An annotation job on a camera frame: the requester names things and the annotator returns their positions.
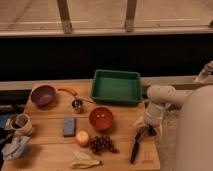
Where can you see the yellow banana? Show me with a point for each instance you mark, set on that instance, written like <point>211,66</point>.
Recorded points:
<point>83,164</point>

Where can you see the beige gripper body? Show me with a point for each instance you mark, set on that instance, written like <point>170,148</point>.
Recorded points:
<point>146,128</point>

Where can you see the grey crumpled cloth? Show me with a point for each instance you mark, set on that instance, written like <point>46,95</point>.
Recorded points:
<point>16,148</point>

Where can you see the bunch of dark grapes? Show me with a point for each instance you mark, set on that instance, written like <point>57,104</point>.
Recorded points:
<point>102,143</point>

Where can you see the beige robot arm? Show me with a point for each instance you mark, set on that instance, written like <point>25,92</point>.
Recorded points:
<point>194,141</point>

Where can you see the small metal cup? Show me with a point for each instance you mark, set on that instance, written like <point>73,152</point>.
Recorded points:
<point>77,105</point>

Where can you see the orange bowl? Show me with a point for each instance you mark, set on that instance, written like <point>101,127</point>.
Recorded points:
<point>101,118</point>

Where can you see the green plastic tray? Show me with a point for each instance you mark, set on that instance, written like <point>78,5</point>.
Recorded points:
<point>116,87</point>

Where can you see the purple bowl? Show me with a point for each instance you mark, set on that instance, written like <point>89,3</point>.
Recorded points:
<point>43,95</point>

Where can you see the blue grey sponge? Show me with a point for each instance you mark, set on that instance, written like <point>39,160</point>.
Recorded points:
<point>69,127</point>

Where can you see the beige mug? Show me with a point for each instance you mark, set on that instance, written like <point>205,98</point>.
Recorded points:
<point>22,124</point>

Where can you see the yellow apple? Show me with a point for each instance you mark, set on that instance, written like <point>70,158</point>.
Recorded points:
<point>82,138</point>

